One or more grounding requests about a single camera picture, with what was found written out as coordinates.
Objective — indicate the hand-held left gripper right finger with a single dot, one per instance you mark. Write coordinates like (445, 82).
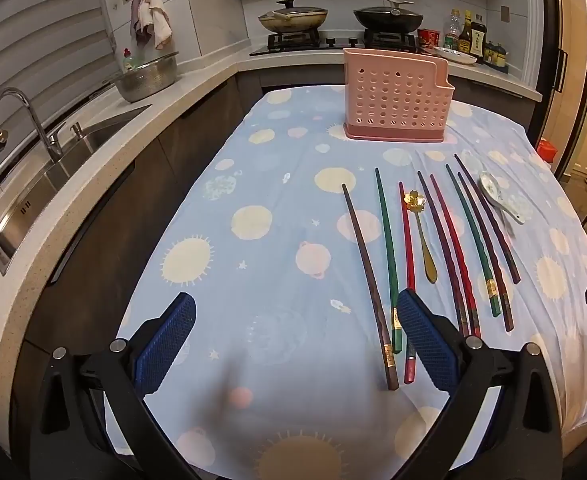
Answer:
(426, 345)

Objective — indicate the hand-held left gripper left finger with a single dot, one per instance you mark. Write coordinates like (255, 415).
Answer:
(166, 340)

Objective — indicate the gold flower spoon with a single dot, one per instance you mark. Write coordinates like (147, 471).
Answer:
(426, 260)

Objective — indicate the purple chopstick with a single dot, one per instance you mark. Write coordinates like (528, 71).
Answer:
(488, 220)
(444, 260)

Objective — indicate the red chopstick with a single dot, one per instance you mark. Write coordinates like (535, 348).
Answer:
(407, 250)
(454, 260)

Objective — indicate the green chopstick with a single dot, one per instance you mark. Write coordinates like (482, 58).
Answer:
(472, 240)
(387, 260)

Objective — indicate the brown chopstick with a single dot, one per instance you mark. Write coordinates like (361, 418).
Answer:
(366, 270)
(487, 260)

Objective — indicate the white patterned ceramic spoon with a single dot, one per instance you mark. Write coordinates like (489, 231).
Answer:
(491, 184)

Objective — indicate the pink perforated utensil holder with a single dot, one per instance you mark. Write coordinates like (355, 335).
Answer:
(388, 95)

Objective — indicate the red container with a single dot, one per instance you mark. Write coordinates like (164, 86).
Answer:
(548, 150)

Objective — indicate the blue printed tablecloth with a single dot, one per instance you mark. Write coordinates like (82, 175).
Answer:
(283, 220)

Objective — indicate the stainless steel sink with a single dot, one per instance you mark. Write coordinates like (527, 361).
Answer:
(88, 132)

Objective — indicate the glass sliding door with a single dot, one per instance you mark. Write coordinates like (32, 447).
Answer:
(573, 85)

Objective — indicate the chrome kitchen faucet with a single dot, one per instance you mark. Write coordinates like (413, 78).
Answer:
(39, 127)

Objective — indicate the metal colander bowl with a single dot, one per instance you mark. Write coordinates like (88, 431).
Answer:
(146, 82)

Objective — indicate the small seasoning jars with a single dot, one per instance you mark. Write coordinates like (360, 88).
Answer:
(496, 57)

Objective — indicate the green dish soap bottle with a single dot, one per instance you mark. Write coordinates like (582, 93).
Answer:
(129, 62)

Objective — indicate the white plate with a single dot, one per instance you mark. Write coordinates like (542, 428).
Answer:
(456, 55)

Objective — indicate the large dark sauce bottle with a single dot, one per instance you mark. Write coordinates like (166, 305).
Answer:
(478, 40)

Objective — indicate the slim dark sauce bottle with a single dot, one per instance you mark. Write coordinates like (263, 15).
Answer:
(466, 35)

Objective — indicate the red instant noodle cup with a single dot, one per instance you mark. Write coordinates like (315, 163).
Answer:
(428, 39)

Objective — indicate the clear oil bottle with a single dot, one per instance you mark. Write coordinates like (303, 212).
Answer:
(452, 32)

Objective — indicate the dark hanging dish cloth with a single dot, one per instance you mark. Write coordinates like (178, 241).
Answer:
(138, 20)

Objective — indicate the black gas stove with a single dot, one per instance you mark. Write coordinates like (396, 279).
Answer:
(293, 42)

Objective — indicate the white hanging dish cloth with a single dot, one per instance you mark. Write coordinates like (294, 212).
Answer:
(157, 15)

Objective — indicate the white window blinds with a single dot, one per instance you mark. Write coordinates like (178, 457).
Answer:
(38, 35)

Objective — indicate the black wok with lid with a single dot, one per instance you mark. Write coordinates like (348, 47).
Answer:
(386, 16)

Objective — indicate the beige wok with lid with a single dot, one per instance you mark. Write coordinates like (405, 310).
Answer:
(293, 17)

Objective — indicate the wall socket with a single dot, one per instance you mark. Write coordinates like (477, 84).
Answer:
(505, 13)

